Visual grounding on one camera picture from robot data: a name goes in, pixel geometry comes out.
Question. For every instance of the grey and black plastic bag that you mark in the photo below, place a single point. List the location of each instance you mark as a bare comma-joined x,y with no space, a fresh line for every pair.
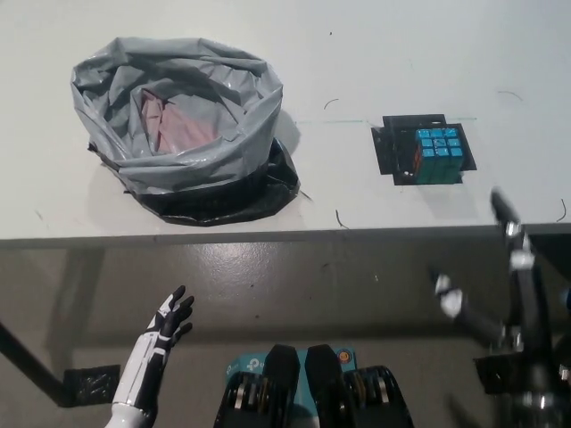
201,165

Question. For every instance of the black tape floor patch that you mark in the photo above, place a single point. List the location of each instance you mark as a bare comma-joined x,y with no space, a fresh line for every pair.
91,385

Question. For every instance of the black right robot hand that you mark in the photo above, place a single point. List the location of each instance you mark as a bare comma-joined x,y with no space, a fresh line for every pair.
531,321

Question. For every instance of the black tape square marker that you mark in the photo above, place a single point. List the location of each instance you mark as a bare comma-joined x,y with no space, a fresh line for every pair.
387,151

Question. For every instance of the pink crumpled cloth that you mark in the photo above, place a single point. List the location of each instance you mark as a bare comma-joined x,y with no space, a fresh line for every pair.
178,129

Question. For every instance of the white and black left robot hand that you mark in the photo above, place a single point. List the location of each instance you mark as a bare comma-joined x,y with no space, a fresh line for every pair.
171,316

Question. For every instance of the rubik's cube with blue face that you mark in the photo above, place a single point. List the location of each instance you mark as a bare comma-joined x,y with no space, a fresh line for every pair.
439,147

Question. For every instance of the black table leg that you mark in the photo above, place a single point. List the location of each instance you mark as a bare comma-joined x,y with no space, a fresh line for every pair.
31,356

